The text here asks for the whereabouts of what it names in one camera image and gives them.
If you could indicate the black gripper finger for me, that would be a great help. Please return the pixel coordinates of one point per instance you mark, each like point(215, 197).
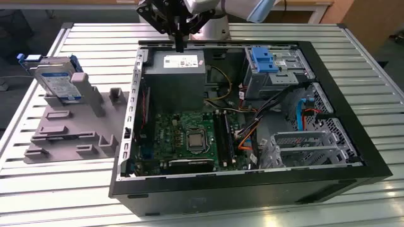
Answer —
point(151, 20)
point(199, 23)

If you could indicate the hard disk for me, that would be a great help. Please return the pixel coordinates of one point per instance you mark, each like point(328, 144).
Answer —
point(58, 82)

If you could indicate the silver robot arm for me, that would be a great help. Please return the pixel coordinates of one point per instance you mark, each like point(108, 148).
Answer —
point(215, 30)

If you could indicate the metal disk bay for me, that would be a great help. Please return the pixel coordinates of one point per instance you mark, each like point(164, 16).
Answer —
point(303, 148)

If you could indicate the white framed wooden desk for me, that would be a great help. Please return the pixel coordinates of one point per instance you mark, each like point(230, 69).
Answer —
point(79, 5)

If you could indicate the blue plastic latch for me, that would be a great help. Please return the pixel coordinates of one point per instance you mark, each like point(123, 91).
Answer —
point(263, 61)

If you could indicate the grey power supply box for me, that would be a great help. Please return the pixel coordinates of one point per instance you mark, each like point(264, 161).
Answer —
point(176, 87)

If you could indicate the grey metal drive cage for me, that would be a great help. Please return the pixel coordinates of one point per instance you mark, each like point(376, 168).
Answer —
point(284, 80)

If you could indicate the green motherboard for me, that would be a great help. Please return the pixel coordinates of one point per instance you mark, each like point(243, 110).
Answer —
point(167, 132)

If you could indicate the silver CPU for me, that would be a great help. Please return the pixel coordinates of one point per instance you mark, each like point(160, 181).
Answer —
point(196, 140)

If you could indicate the grey parts rack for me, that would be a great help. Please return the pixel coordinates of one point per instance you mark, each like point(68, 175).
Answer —
point(79, 127)

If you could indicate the CPU socket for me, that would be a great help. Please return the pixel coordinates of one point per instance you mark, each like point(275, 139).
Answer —
point(195, 149)

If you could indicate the small white object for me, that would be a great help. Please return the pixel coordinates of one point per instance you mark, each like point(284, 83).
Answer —
point(3, 85)

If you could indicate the black graphics card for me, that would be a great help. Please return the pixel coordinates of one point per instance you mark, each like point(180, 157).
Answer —
point(192, 165)

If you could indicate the black PC case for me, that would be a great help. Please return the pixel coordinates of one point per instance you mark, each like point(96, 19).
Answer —
point(220, 196)

